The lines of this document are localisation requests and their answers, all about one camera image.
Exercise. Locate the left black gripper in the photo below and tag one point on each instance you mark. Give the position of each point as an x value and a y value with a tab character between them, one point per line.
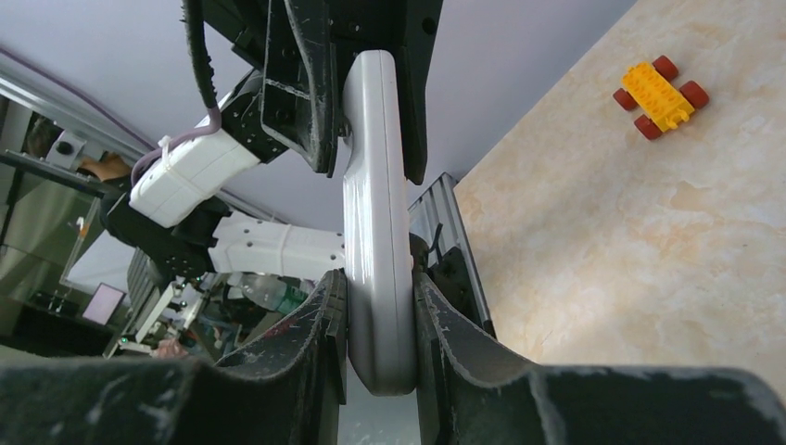
298	105

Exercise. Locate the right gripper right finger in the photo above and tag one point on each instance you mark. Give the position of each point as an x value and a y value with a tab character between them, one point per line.
473	390

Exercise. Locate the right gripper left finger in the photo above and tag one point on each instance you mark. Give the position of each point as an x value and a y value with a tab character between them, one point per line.
284	387

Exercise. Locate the white remote control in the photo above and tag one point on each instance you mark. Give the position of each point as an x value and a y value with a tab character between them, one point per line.
382	344

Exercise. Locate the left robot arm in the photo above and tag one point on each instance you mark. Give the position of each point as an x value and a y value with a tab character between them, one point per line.
176	200

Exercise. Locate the yellow toy car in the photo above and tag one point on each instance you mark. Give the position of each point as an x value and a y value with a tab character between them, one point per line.
664	107

